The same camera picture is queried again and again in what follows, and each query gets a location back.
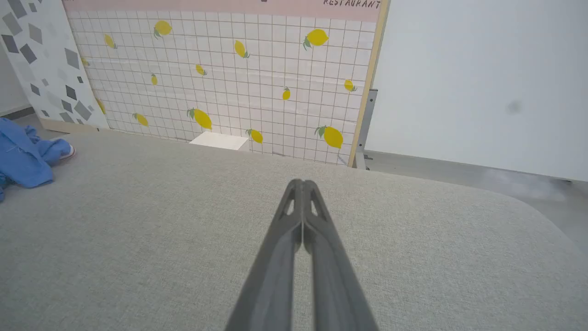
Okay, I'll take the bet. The lemon print backdrop board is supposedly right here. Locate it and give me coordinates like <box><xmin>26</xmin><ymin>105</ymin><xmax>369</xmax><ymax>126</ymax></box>
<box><xmin>62</xmin><ymin>0</ymin><xmax>391</xmax><ymax>168</ymax></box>

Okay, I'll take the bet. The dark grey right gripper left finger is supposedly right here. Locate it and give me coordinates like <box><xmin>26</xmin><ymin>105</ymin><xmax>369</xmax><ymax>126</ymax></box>
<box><xmin>225</xmin><ymin>179</ymin><xmax>303</xmax><ymax>331</ymax></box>

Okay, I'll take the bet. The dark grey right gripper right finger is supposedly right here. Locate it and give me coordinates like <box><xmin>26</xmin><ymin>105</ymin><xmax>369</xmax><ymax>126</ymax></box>
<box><xmin>303</xmin><ymin>180</ymin><xmax>380</xmax><ymax>331</ymax></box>

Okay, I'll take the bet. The grey metal board bracket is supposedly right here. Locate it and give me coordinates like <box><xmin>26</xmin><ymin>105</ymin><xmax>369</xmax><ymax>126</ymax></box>
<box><xmin>355</xmin><ymin>89</ymin><xmax>378</xmax><ymax>170</ymax></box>

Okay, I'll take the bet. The grey terrazzo print board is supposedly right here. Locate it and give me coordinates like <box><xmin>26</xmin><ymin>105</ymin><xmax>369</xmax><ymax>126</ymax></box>
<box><xmin>0</xmin><ymin>0</ymin><xmax>110</xmax><ymax>131</ymax></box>

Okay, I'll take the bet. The white box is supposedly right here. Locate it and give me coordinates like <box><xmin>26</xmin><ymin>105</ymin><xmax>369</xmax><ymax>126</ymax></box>
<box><xmin>189</xmin><ymin>131</ymin><xmax>251</xmax><ymax>151</ymax></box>

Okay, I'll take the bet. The blue and white shirt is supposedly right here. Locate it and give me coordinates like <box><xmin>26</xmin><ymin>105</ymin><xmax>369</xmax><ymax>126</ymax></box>
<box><xmin>0</xmin><ymin>117</ymin><xmax>76</xmax><ymax>203</ymax></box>

